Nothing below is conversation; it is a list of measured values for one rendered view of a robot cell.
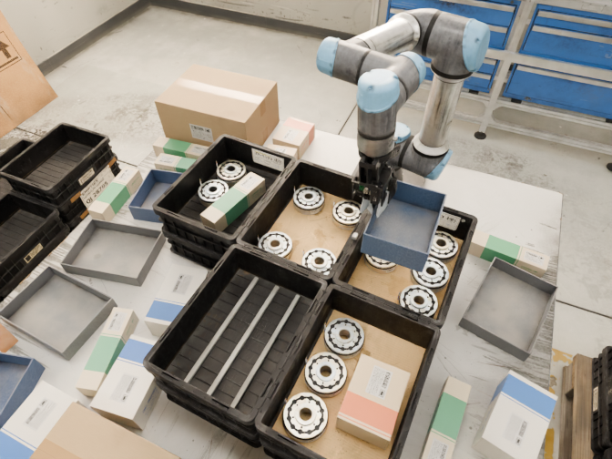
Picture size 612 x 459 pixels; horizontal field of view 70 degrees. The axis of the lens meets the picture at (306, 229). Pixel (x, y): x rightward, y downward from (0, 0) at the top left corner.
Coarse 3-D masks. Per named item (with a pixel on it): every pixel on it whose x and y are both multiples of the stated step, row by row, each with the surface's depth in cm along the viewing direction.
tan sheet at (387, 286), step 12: (456, 240) 136; (360, 264) 130; (444, 264) 130; (360, 276) 128; (372, 276) 128; (384, 276) 128; (396, 276) 128; (408, 276) 128; (360, 288) 125; (372, 288) 125; (384, 288) 125; (396, 288) 125; (444, 288) 125; (396, 300) 123
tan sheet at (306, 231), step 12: (324, 192) 150; (288, 204) 146; (324, 204) 146; (288, 216) 143; (300, 216) 143; (312, 216) 143; (324, 216) 143; (276, 228) 140; (288, 228) 140; (300, 228) 140; (312, 228) 140; (324, 228) 140; (336, 228) 140; (300, 240) 136; (312, 240) 136; (324, 240) 136; (336, 240) 136; (300, 252) 133; (336, 252) 133
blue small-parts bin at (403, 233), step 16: (400, 192) 112; (416, 192) 110; (432, 192) 108; (400, 208) 113; (416, 208) 113; (432, 208) 112; (368, 224) 100; (384, 224) 109; (400, 224) 109; (416, 224) 109; (432, 224) 109; (368, 240) 100; (384, 240) 97; (400, 240) 106; (416, 240) 106; (432, 240) 98; (384, 256) 101; (400, 256) 99; (416, 256) 97
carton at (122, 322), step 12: (120, 312) 128; (132, 312) 129; (108, 324) 126; (120, 324) 126; (132, 324) 129; (108, 336) 124; (120, 336) 124; (96, 348) 121; (108, 348) 121; (120, 348) 124; (96, 360) 119; (108, 360) 119; (84, 372) 117; (96, 372) 117; (84, 384) 115; (96, 384) 115
